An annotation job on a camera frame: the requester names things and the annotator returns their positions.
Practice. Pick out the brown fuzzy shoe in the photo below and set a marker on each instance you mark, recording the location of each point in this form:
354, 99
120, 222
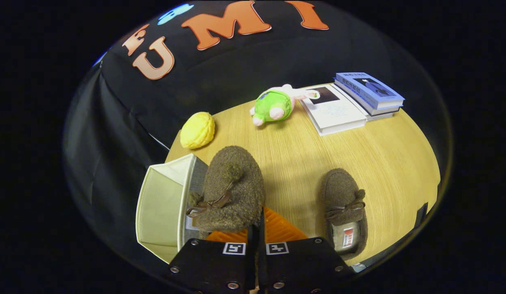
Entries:
232, 192
338, 188

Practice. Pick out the yellow knitted ball toy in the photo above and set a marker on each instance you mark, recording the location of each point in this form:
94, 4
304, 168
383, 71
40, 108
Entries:
198, 130

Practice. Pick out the black backdrop cloth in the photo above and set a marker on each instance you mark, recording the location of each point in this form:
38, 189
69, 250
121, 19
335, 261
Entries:
110, 155
236, 69

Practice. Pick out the dark grey flat object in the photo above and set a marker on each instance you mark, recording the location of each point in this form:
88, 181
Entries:
421, 215

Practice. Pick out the green and pink plush toy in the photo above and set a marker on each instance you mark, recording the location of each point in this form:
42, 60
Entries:
273, 107

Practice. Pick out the white book with dark photo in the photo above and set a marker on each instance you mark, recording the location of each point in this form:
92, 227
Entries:
336, 112

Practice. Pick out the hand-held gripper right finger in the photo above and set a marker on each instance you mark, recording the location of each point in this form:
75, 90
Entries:
262, 228

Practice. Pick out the grey fabric storage box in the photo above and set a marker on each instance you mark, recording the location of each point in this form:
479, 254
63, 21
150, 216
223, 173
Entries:
161, 208

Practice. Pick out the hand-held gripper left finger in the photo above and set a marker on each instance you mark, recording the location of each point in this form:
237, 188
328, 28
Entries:
212, 265

